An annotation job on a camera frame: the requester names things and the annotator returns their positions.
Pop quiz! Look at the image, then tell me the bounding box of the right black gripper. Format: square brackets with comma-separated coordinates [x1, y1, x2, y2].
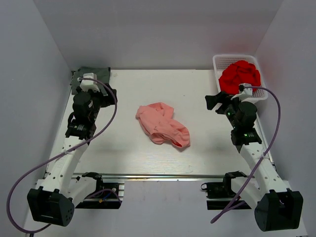
[205, 91, 246, 129]

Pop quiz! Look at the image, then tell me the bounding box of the pink t shirt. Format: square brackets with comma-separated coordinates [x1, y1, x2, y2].
[135, 102, 191, 149]

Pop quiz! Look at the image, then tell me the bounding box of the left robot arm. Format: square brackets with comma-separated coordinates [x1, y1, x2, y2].
[27, 84, 117, 226]

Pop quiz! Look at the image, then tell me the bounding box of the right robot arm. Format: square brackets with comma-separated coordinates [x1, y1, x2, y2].
[205, 92, 303, 232]

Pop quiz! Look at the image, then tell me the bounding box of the folded green t shirt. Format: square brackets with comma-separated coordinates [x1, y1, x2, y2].
[70, 66, 111, 96]

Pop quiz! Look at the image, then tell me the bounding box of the red t shirt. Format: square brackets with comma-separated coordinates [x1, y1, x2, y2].
[219, 60, 261, 95]

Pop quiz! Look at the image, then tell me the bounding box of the white plastic basket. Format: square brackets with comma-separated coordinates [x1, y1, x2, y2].
[213, 54, 266, 92]

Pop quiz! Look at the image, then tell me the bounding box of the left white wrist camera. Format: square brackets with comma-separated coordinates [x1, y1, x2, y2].
[77, 73, 102, 93]

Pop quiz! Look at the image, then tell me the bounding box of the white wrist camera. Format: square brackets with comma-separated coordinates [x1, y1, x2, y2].
[77, 73, 102, 93]
[231, 83, 253, 101]

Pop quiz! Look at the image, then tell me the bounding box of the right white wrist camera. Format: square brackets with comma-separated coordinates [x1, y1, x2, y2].
[231, 83, 253, 101]

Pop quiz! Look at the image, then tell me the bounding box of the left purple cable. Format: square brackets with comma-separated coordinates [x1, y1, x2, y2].
[6, 78, 118, 234]

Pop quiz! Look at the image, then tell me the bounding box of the aluminium rail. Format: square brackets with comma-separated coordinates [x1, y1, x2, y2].
[44, 172, 279, 180]

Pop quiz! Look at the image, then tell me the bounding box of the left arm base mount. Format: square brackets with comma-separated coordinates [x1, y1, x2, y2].
[76, 172, 124, 209]

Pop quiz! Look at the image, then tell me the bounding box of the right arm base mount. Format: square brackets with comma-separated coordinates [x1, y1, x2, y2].
[200, 171, 247, 210]

